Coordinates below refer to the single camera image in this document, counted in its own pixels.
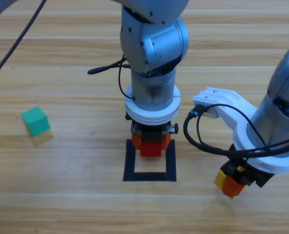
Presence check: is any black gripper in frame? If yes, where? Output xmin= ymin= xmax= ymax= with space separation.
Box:
xmin=125 ymin=113 xmax=179 ymax=150
xmin=221 ymin=158 xmax=273 ymax=199

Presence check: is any red cube block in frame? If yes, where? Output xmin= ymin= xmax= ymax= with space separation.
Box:
xmin=140 ymin=142 xmax=163 ymax=157

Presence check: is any yellow cube block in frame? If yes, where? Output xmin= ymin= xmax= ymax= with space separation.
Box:
xmin=214 ymin=169 xmax=240 ymax=200

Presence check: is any green cube block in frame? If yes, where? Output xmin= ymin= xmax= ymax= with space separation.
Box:
xmin=21 ymin=106 xmax=51 ymax=137

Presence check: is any black tape square outline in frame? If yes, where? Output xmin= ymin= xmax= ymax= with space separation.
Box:
xmin=122 ymin=138 xmax=177 ymax=182

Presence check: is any thin arm cable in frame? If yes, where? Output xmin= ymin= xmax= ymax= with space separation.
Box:
xmin=197 ymin=103 xmax=269 ymax=149
xmin=118 ymin=55 xmax=136 ymax=100

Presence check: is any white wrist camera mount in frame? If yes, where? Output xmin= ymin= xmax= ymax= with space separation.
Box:
xmin=192 ymin=87 xmax=289 ymax=175

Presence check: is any thick black hanging cable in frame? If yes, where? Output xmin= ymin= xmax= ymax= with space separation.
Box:
xmin=0 ymin=0 xmax=47 ymax=85

